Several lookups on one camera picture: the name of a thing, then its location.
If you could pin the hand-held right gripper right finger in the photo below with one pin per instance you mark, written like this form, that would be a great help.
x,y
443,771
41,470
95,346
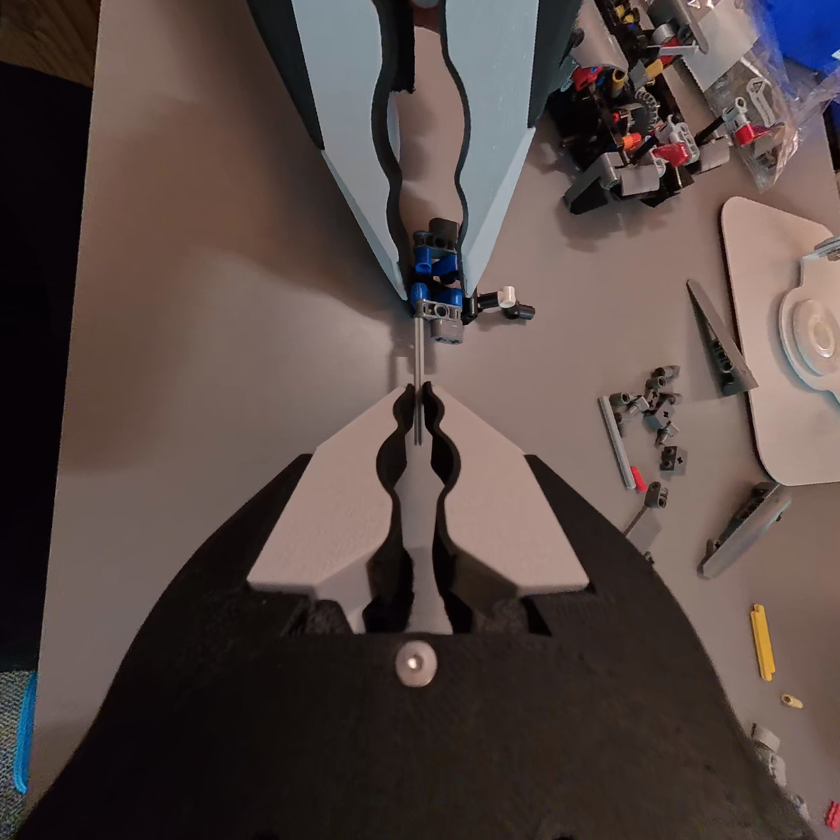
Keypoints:
x,y
505,518

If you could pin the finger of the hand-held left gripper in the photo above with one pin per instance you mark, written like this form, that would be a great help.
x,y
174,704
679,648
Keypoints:
x,y
341,98
499,98

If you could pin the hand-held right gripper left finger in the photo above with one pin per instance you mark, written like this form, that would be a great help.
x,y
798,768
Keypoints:
x,y
321,518

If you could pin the thin grey lego axle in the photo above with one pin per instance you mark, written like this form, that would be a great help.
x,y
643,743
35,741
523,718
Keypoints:
x,y
418,374

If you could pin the small blue lego assembly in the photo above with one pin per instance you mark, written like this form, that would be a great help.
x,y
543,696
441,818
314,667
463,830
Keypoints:
x,y
436,282

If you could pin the partly built lego car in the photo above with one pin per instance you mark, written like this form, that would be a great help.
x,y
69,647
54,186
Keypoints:
x,y
630,105

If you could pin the long light grey lego rod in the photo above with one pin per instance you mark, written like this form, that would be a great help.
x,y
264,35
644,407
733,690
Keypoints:
x,y
620,443

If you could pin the small red lego piece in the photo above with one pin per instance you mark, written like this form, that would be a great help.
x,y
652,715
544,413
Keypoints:
x,y
638,479

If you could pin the dark grey lego axle connector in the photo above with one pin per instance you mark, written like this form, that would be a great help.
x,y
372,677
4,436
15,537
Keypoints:
x,y
653,499

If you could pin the pile of grey lego connectors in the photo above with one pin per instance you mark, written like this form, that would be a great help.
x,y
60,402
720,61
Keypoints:
x,y
656,413

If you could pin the grey curved lego panel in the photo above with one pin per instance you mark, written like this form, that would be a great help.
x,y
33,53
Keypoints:
x,y
748,528

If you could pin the dark grey lego wedge panel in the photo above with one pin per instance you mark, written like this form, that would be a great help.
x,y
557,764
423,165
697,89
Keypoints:
x,y
722,341

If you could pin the yellow lego beam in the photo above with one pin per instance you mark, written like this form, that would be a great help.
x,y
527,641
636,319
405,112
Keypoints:
x,y
762,643

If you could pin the tan lego pin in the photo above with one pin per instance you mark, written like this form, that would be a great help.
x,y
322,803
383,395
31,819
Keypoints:
x,y
791,701

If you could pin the grey lego piece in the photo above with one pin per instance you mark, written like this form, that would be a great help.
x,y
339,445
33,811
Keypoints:
x,y
769,751

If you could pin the clear plastic bag of parts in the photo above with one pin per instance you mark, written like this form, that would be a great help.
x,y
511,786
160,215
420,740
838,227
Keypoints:
x,y
768,85

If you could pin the white rounded mat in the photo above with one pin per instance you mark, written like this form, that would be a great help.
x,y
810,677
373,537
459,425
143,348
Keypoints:
x,y
761,426

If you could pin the blue plastic bin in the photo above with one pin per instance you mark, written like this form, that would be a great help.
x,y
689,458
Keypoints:
x,y
814,33

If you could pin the white round base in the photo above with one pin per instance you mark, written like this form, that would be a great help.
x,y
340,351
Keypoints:
x,y
810,328

